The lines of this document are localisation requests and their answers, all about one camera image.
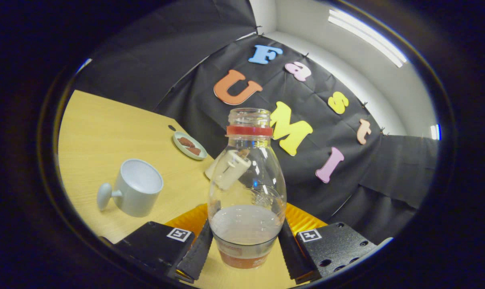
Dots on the wooden table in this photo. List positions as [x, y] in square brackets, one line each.
[106, 124]

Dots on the black backdrop cloth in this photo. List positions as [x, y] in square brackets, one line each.
[347, 192]

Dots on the clear juice bottle red label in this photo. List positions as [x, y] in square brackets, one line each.
[246, 224]

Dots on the pale grey cup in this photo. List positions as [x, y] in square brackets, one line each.
[140, 192]

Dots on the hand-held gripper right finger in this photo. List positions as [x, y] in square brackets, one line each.
[294, 253]

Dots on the white toaster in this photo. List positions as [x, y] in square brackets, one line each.
[210, 171]

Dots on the long ceiling light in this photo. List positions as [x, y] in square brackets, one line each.
[367, 38]

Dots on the small ceiling light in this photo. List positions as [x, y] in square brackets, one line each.
[434, 131]

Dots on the pale green plate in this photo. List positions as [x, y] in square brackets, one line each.
[179, 147]

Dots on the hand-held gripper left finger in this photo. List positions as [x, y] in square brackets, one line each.
[198, 253]

